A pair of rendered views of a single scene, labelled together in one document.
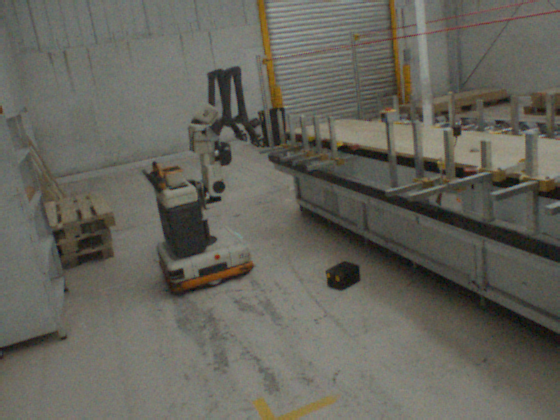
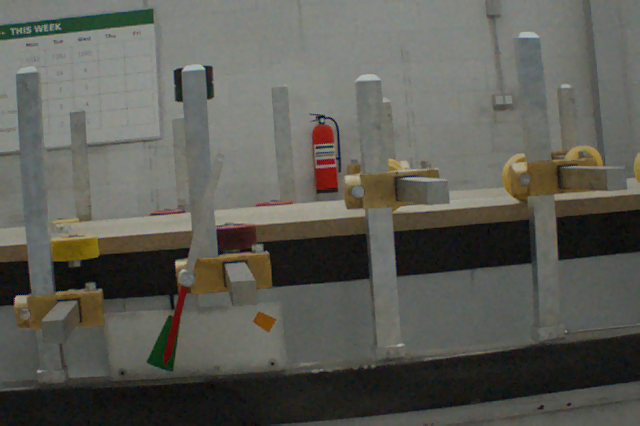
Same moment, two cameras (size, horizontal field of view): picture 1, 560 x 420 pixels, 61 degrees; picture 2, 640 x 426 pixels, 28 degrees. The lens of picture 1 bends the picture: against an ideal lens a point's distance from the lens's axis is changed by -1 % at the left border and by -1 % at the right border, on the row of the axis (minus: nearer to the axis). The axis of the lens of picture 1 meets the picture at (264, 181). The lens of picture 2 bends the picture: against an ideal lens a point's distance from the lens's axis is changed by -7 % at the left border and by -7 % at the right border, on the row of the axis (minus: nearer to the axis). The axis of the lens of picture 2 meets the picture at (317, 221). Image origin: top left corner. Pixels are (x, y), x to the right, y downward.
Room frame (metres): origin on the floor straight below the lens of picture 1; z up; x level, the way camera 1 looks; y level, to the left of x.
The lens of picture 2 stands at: (1.81, 0.81, 1.01)
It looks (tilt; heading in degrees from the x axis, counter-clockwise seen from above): 3 degrees down; 284
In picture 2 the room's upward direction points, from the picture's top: 4 degrees counter-clockwise
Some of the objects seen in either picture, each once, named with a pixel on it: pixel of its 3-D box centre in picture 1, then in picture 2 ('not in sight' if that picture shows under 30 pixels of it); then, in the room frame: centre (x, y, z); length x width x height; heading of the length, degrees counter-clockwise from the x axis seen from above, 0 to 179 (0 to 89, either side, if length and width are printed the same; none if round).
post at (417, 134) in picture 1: (419, 161); (37, 228); (2.67, -0.91, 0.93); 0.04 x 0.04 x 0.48; 19
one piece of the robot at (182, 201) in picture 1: (182, 209); not in sight; (3.67, 0.68, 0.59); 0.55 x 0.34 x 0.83; 20
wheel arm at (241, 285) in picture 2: (443, 188); (237, 279); (2.37, -0.92, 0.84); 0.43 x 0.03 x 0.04; 109
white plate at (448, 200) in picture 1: (444, 200); (193, 342); (2.46, -0.96, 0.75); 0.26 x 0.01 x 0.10; 19
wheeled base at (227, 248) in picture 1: (202, 255); not in sight; (3.70, 0.59, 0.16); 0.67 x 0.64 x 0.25; 110
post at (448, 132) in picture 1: (450, 172); (203, 231); (2.44, -0.99, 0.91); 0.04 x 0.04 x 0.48; 19
